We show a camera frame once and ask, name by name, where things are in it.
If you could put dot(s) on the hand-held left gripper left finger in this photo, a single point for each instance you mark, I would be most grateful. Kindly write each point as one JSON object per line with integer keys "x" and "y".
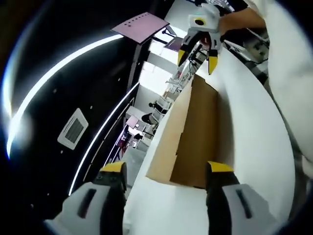
{"x": 105, "y": 210}

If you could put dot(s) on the long curved ceiling light strip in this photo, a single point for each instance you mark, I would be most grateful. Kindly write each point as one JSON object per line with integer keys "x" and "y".
{"x": 14, "y": 122}

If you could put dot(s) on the brown cardboard shoe box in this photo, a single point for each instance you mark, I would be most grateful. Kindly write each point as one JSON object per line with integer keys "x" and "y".
{"x": 195, "y": 134}

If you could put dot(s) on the person in white shirt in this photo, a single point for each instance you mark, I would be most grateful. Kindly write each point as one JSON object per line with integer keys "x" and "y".
{"x": 288, "y": 85}

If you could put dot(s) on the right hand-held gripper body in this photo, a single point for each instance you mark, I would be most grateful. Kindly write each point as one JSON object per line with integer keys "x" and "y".
{"x": 209, "y": 24}

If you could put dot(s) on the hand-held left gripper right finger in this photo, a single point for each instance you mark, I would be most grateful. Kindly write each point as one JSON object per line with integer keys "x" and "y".
{"x": 225, "y": 210}

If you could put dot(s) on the large display screen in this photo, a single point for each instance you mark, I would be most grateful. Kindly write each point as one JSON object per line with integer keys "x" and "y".
{"x": 139, "y": 27}

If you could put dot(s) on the ceiling air conditioner vent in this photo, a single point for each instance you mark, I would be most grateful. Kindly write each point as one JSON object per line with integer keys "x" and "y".
{"x": 73, "y": 129}

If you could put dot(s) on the pink wall screen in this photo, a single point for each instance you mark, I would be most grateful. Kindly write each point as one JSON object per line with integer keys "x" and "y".
{"x": 132, "y": 121}

